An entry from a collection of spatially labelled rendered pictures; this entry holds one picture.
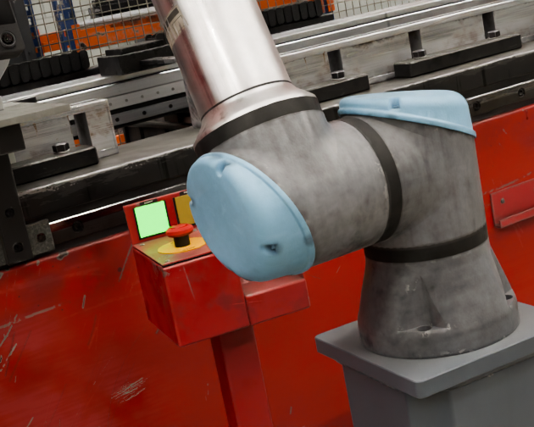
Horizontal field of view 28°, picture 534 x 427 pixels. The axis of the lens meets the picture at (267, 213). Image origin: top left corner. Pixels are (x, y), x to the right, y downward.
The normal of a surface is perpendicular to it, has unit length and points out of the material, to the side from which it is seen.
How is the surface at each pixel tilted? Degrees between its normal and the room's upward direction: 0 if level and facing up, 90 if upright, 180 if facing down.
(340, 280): 90
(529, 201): 90
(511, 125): 90
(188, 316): 90
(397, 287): 73
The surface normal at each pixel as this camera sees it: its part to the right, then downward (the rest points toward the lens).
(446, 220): 0.25, 0.18
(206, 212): -0.78, 0.39
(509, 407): 0.46, 0.12
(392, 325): -0.65, -0.01
